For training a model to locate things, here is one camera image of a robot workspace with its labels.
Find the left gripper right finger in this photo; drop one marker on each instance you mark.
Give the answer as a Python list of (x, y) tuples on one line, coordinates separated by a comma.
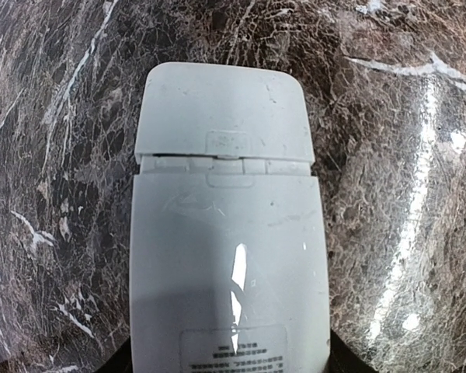
[(343, 360)]

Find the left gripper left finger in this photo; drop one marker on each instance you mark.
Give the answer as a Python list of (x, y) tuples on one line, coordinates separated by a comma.
[(120, 361)]

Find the white remote control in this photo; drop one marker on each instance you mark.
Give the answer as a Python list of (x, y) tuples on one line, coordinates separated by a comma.
[(228, 268)]

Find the white battery cover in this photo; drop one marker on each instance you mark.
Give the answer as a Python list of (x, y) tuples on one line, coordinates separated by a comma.
[(214, 110)]

